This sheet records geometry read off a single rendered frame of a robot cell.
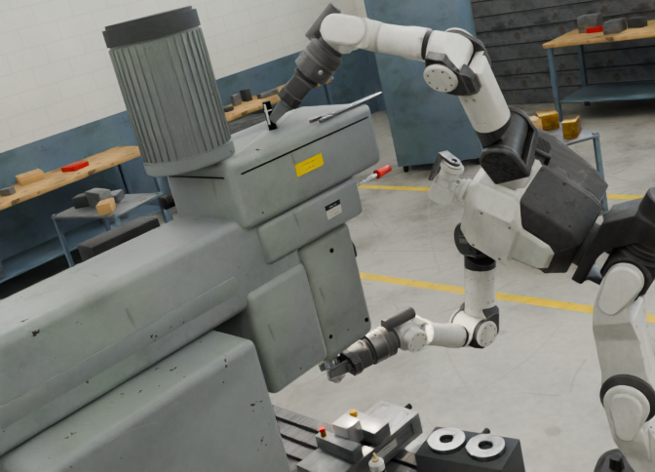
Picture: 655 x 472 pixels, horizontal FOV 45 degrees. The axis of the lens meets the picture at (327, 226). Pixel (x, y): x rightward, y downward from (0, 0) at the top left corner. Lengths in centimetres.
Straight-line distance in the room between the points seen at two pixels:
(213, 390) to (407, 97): 669
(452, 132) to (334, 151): 620
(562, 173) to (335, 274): 63
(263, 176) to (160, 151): 23
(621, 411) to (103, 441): 131
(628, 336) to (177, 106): 123
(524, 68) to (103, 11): 504
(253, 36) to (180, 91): 877
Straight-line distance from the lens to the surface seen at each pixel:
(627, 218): 198
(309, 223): 184
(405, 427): 230
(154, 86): 165
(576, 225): 201
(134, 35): 165
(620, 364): 219
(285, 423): 257
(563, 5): 988
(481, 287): 232
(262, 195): 173
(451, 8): 781
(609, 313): 207
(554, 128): 564
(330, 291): 194
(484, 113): 182
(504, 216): 197
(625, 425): 223
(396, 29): 179
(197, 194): 180
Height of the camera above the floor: 223
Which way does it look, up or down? 18 degrees down
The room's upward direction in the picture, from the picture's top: 14 degrees counter-clockwise
